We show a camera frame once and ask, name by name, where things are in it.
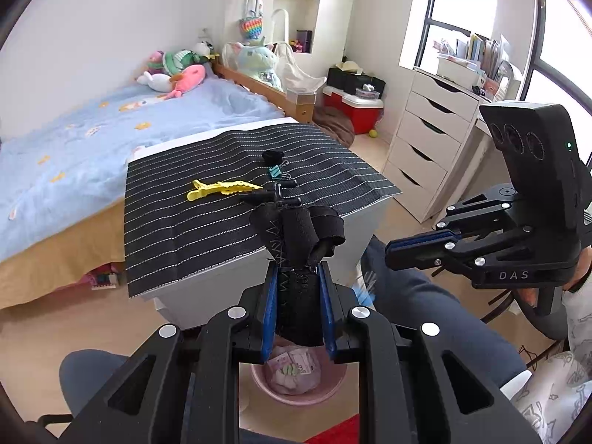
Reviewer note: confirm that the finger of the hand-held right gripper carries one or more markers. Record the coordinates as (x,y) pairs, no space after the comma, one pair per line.
(418,252)
(471,210)

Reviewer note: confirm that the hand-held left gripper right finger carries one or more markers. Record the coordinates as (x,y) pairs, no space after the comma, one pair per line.
(328,314)

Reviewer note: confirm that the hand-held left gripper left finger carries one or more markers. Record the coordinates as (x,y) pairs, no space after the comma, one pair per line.
(270,305)

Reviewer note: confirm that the pink wipes packet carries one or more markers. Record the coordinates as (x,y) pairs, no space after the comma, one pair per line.
(303,360)

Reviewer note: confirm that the black wrist brace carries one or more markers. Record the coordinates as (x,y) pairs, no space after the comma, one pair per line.
(296,259)

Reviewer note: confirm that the small green socks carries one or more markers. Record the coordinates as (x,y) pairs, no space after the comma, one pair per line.
(290,370)

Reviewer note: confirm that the pink waste bin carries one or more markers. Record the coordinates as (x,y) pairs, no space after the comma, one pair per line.
(300,400)

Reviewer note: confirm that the person's right forearm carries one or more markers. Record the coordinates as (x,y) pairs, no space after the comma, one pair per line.
(578,319)

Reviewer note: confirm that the person's right hand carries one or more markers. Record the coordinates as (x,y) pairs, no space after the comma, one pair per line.
(582,270)

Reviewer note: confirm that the person's right leg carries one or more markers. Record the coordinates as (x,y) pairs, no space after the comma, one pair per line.
(439,300)

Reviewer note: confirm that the person's leg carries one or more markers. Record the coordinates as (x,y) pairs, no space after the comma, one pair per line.
(88,374)
(439,300)

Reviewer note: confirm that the white drawer unit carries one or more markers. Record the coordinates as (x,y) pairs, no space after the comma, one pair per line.
(425,134)

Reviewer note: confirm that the black striped table mat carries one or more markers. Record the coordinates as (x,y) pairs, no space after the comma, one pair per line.
(185,231)

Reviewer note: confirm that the red object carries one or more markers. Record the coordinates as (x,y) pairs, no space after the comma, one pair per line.
(335,432)

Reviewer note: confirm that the yellow hair clip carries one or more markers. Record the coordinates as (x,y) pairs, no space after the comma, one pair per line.
(212,189)

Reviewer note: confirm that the teal binder clip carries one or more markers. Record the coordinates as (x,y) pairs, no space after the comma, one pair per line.
(276,172)

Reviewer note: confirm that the white storage box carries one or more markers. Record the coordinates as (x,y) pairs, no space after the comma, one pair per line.
(458,67)

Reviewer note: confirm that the row of books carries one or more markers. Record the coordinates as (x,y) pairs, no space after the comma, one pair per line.
(481,51)

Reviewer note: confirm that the red cooler box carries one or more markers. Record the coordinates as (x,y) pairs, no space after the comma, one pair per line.
(358,115)

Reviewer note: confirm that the brown cushion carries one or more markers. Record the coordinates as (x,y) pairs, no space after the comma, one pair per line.
(335,125)

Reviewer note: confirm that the tissue box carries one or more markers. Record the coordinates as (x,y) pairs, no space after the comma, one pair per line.
(367,92)

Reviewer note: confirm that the black storage box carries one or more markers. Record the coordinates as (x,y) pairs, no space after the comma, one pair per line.
(347,81)

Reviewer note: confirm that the beige hat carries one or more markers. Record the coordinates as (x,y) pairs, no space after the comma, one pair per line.
(348,66)

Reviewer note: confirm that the clear plastic box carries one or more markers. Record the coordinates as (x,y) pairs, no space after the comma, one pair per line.
(300,97)

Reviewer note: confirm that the person's left leg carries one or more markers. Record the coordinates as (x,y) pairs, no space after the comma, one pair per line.
(88,374)

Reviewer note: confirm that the person's patterned white shirt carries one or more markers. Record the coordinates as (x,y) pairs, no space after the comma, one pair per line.
(555,402)

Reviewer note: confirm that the white tote bag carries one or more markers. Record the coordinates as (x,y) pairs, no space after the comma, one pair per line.
(298,71)

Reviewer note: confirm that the beige bed skirt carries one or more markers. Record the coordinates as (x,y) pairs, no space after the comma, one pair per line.
(55,268)

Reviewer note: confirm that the light blue blanket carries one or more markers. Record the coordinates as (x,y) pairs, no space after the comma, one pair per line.
(92,148)

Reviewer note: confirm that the dark purple box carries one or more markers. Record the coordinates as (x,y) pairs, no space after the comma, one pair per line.
(304,40)

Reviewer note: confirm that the pink fish plush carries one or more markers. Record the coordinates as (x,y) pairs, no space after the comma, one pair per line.
(189,78)

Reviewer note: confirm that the large teal plush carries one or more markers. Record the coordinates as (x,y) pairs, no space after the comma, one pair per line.
(256,62)

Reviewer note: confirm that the white seal plush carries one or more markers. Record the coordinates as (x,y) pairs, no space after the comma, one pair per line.
(157,83)

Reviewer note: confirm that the green hat plush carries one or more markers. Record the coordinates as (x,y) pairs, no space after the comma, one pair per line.
(178,59)

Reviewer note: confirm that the white duck plush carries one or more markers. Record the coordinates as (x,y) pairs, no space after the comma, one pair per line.
(203,48)

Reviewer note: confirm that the purple pink plush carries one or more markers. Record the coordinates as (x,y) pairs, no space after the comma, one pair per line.
(155,61)

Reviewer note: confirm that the rainbow bubble bag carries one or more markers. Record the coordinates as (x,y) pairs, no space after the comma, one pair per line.
(251,28)

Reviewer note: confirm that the wooden bed frame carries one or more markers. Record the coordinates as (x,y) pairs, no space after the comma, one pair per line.
(259,85)

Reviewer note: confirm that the white wall shelf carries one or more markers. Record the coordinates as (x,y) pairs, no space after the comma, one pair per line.
(307,14)

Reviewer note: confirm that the white tube frame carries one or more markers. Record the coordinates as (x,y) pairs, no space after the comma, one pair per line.
(286,16)

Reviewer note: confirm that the white wall socket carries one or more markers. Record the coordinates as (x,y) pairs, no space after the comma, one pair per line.
(203,32)

